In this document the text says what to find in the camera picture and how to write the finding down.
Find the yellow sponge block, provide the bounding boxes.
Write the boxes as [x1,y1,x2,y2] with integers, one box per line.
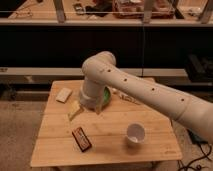
[68,101,82,121]

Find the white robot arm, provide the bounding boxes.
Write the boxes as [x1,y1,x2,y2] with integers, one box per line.
[79,51,213,143]

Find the green round plate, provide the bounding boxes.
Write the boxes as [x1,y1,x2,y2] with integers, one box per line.
[102,87,111,107]

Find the white patterned box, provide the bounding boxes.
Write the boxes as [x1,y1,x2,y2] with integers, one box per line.
[119,92,140,105]

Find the white rectangular sponge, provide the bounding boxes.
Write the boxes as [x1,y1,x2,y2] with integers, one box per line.
[56,88,72,103]

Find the wooden table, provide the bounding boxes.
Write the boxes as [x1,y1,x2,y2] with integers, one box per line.
[31,80,182,167]

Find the white paper cup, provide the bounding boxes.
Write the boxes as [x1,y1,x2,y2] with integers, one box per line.
[126,123,145,147]

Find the red chocolate bar packet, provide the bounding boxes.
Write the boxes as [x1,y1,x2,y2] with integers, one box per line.
[72,127,92,152]

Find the black cable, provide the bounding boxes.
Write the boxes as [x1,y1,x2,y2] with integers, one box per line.
[177,141,213,171]

